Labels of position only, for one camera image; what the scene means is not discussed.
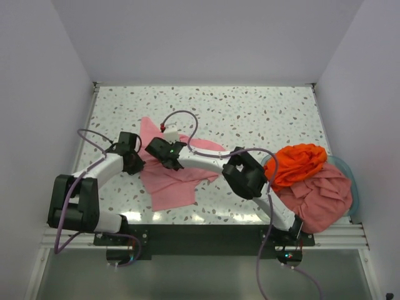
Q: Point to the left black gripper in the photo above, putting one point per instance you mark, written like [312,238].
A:
[137,167]

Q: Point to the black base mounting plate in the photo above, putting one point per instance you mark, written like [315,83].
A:
[203,240]

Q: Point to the salmon pink t shirt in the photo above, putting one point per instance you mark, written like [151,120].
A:
[320,200]

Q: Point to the light pink t shirt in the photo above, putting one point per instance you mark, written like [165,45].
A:
[168,188]

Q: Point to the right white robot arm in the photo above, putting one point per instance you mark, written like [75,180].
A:
[244,175]

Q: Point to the teal plastic basket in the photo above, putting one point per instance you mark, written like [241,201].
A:
[336,162]

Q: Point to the orange t shirt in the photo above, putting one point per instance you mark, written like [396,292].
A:
[294,164]

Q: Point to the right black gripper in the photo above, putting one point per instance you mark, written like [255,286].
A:
[169,142]

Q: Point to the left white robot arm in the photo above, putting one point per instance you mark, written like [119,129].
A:
[75,198]

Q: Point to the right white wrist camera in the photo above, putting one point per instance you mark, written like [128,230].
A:
[170,132]

